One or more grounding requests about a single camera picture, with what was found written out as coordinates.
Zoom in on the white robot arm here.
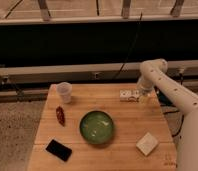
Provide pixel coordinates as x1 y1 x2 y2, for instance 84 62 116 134
137 59 198 171

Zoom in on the green ceramic bowl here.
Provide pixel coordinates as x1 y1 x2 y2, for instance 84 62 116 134
79 111 114 144

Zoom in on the white square block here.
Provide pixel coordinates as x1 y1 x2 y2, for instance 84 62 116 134
136 132 158 156

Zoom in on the translucent plastic cup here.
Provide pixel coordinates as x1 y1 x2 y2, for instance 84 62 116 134
56 82 72 103

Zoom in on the red dried chili pepper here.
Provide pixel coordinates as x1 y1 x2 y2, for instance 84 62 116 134
56 106 65 126

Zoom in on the black rectangular sponge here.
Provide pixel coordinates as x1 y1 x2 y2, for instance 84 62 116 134
46 139 72 161

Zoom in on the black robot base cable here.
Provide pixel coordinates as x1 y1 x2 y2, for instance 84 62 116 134
163 109 185 138

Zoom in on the black hanging cable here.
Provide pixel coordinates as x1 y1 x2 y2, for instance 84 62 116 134
112 12 144 81

